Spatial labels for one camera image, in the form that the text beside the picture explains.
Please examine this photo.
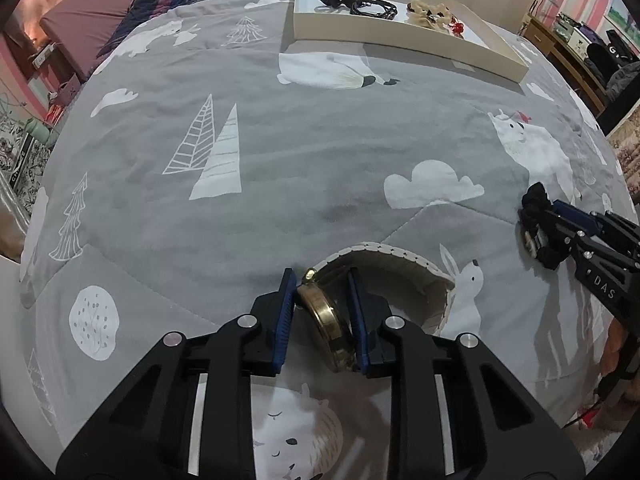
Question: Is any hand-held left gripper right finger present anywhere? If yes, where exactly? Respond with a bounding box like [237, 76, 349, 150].
[347, 267, 586, 480]

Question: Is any gold watch white strap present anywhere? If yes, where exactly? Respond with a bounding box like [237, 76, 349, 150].
[297, 242, 457, 373]

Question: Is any person's right hand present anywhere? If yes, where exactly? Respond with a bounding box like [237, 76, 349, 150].
[600, 322, 633, 386]

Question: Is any white shallow tray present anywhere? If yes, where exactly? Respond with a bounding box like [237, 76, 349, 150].
[291, 0, 530, 83]

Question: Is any white printer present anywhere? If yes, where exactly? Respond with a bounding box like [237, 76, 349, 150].
[555, 12, 591, 43]

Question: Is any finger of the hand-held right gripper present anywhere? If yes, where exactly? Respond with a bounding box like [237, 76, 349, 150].
[532, 210, 590, 272]
[550, 200, 640, 251]

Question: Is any black cable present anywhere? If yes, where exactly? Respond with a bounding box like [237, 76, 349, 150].
[565, 385, 621, 431]

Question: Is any cream fluffy scrunchie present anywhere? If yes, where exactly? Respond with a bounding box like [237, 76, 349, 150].
[406, 0, 453, 33]

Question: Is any black braided bracelet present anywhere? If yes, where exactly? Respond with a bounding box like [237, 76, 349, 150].
[350, 0, 399, 22]

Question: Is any wooden desk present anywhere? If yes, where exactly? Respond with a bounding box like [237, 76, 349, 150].
[522, 15, 616, 116]

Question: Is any black bag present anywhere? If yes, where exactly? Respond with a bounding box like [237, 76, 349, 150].
[585, 30, 640, 106]

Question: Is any black scrunchie with bells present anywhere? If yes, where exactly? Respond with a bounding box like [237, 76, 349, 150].
[517, 182, 553, 258]

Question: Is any purple mattress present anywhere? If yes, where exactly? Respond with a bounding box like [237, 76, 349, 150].
[40, 0, 201, 81]

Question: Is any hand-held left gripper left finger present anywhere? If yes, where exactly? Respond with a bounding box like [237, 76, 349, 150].
[55, 267, 301, 480]

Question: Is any striped purple blue quilt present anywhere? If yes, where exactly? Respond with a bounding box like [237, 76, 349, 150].
[97, 0, 416, 58]

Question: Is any grey printed blanket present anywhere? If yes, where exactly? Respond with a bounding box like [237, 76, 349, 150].
[20, 0, 631, 480]

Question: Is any floral printed box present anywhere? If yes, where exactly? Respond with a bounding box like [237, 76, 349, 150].
[0, 105, 48, 196]

